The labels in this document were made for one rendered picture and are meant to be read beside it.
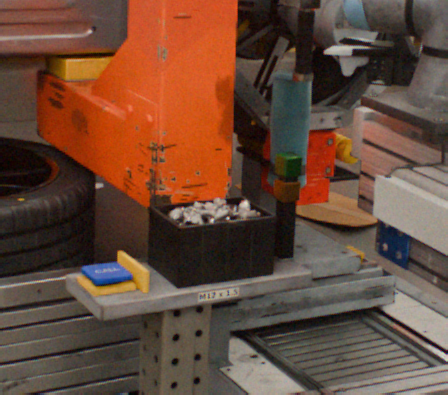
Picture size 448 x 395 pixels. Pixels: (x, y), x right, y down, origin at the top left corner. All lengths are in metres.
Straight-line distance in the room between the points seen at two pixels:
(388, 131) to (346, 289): 1.01
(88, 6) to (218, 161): 0.57
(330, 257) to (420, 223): 1.23
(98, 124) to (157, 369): 0.59
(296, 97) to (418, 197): 0.86
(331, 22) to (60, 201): 0.70
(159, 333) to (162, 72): 0.48
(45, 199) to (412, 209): 0.92
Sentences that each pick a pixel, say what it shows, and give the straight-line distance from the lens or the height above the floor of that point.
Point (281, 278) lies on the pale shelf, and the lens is 2.26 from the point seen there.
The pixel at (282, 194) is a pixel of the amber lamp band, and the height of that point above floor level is 0.59.
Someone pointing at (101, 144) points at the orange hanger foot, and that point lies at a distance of 2.58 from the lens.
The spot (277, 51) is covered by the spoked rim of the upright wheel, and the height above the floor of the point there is 0.75.
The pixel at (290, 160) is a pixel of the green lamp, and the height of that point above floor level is 0.65.
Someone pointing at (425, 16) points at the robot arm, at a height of 0.97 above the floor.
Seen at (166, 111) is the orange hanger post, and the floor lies 0.73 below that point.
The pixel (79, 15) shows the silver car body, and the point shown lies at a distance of 2.76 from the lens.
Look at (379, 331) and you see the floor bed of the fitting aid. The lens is 3.07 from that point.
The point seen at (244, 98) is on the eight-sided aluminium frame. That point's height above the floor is 0.67.
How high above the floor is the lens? 1.24
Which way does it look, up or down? 15 degrees down
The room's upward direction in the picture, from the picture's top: 3 degrees clockwise
